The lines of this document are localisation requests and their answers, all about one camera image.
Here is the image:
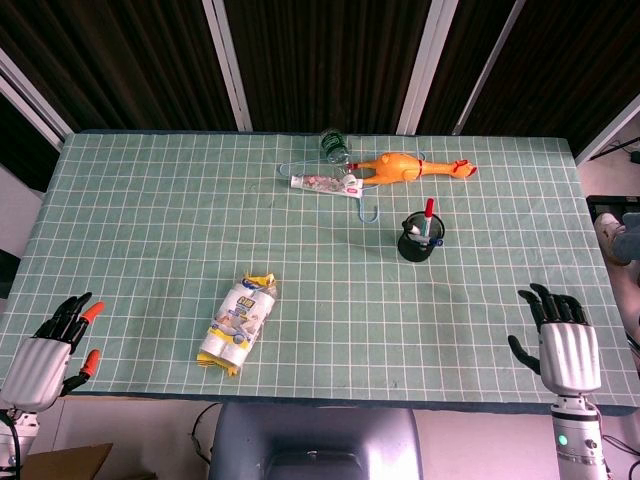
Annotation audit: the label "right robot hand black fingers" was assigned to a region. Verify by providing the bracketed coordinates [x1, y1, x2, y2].
[507, 283, 603, 396]

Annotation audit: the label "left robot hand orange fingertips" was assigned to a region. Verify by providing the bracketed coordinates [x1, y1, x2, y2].
[0, 292, 106, 414]

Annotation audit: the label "black mesh pen holder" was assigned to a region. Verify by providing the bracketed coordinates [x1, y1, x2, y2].
[397, 210, 445, 264]

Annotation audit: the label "brown cardboard box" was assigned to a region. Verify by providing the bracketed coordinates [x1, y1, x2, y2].
[22, 442, 114, 480]

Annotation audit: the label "white shoe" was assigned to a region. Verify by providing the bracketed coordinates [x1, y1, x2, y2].
[593, 211, 626, 265]

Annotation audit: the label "blue jeans leg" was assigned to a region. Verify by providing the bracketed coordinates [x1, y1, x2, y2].
[611, 211, 640, 267]

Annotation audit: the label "pack of white bag rolls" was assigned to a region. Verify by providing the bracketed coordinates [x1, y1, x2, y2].
[196, 271, 279, 377]

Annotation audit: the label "green grid tablecloth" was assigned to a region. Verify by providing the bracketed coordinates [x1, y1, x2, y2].
[0, 129, 635, 417]

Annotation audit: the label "orange rubber chicken toy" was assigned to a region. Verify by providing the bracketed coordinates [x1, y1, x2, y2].
[348, 152, 479, 187]

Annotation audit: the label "grey robot torso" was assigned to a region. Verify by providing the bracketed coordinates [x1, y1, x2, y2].
[208, 402, 426, 480]

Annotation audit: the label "white toothpaste tube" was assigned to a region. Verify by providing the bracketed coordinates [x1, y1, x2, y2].
[290, 172, 363, 198]

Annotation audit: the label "clear plastic bottle green label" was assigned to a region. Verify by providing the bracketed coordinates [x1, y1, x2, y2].
[319, 127, 353, 166]

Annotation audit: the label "black cable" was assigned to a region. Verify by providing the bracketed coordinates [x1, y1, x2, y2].
[191, 402, 222, 464]

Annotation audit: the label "white partition frame post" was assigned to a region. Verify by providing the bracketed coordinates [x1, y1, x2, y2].
[573, 93, 640, 166]
[396, 0, 445, 135]
[451, 0, 527, 136]
[201, 0, 253, 132]
[0, 47, 76, 151]

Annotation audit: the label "light blue wire hanger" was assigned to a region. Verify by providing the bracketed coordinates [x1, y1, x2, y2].
[278, 149, 430, 224]

